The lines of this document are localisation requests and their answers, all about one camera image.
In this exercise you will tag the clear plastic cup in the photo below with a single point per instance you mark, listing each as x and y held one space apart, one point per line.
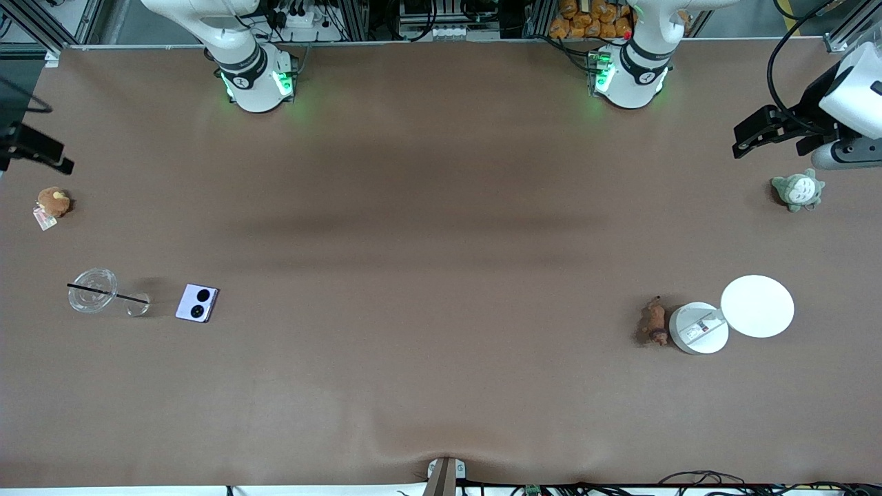
93 304

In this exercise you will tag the grey Totoro plush toy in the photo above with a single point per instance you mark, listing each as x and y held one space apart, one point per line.
798 193

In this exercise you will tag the white power strip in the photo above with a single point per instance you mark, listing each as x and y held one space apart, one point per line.
300 17

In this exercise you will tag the black straw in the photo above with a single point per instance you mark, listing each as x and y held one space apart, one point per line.
110 293

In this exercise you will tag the pile of orange plush toys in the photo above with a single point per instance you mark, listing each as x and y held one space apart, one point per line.
586 21

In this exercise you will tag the aluminium frame post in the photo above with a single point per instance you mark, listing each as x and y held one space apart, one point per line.
851 27
355 17
34 21

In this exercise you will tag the small brown plush toy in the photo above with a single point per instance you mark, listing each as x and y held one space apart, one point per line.
53 201

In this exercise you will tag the metal table edge bracket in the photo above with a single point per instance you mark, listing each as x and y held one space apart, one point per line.
444 479

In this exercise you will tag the lavender flip phone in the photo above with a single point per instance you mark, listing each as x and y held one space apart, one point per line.
186 303

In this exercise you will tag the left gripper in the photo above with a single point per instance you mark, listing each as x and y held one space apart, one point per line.
812 105

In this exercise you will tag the white connector strip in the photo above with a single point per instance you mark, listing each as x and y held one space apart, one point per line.
451 32

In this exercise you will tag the brown lion statue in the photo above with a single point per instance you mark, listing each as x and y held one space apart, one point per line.
654 320

